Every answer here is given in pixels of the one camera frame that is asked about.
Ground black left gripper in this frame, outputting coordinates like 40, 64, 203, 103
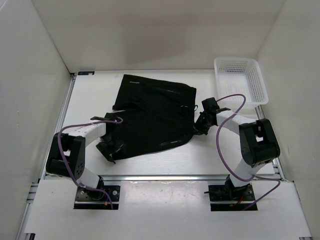
95, 133, 126, 163

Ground black shorts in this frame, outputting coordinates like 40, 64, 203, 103
112, 74, 197, 160

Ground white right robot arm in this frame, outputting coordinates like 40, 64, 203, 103
194, 108, 281, 200

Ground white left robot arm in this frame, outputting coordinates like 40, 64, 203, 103
45, 113, 124, 200

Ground white perforated plastic basket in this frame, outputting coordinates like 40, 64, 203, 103
214, 57, 269, 110

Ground black corner label tag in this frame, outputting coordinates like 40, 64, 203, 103
77, 71, 95, 76

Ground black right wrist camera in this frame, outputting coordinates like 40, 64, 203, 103
201, 97, 220, 112

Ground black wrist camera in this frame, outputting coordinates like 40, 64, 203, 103
201, 97, 220, 112
90, 112, 120, 122

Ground aluminium table edge rail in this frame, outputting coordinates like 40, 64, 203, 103
102, 174, 227, 181

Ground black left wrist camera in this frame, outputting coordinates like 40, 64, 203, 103
90, 112, 120, 122

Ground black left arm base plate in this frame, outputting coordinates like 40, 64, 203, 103
73, 183, 121, 210

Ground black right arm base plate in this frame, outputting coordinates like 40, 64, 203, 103
204, 183, 258, 212

